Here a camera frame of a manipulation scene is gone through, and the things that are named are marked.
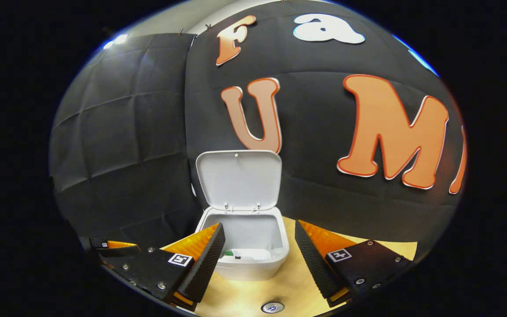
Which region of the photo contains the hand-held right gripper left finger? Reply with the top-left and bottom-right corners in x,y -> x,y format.
113,223 -> 227,312

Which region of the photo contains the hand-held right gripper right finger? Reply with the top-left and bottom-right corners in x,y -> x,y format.
294,221 -> 417,309

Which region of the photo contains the white desktop garbage bin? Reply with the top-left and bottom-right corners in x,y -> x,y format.
194,150 -> 290,281

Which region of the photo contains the wooden desktop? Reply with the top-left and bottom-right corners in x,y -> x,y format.
194,216 -> 418,317

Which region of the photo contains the black backdrop cloth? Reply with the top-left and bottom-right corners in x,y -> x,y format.
49,0 -> 467,247

